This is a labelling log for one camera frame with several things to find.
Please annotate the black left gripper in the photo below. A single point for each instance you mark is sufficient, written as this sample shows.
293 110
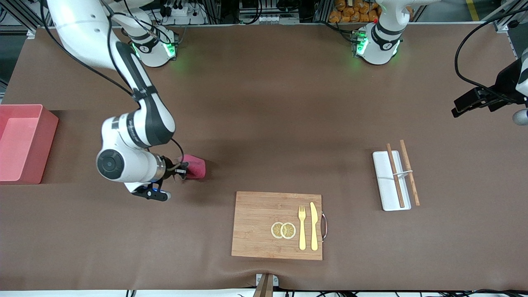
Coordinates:
505 81

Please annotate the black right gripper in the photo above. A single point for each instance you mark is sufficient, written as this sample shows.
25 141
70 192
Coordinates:
170 168

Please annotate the red and grey cloth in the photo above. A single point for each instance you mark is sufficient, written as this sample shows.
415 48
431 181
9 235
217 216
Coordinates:
196 167

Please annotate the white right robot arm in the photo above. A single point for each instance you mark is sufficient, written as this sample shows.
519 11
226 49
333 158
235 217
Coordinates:
140 123

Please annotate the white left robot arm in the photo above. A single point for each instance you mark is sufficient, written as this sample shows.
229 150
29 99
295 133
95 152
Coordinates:
379 45

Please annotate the lemon slice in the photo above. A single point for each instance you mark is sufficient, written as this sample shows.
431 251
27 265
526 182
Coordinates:
275 230
289 230

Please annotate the thin white rubber band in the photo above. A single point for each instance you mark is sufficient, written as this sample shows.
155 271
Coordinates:
402 173

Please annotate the brown wooden chopstick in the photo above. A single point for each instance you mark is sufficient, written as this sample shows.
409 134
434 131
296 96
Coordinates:
392 161
413 185

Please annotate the brown table mat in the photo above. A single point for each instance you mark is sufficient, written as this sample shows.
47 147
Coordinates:
288 123

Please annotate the yellow fork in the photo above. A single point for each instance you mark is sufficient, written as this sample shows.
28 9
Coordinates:
302 231

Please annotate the white rectangular tray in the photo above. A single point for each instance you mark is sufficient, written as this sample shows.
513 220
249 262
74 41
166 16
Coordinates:
383 194

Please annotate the yellow knife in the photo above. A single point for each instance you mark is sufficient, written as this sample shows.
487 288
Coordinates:
314 227

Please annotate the pink plastic bin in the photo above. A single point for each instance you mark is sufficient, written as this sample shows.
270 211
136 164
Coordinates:
37 144

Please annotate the white power strip with plugs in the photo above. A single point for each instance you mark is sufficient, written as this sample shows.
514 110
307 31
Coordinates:
185 16

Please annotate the pile of orange packets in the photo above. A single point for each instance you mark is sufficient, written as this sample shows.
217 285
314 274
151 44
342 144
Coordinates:
354 12

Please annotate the long white power strip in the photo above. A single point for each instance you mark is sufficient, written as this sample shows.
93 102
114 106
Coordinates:
268 19

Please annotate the aluminium frame profile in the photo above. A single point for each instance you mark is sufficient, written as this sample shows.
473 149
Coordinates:
20 16
505 18

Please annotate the grey metal mounting bracket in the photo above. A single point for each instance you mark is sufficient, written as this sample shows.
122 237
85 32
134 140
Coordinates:
259 279

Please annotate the brown wooden post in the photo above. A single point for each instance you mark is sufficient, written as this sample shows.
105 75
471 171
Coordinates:
265 288

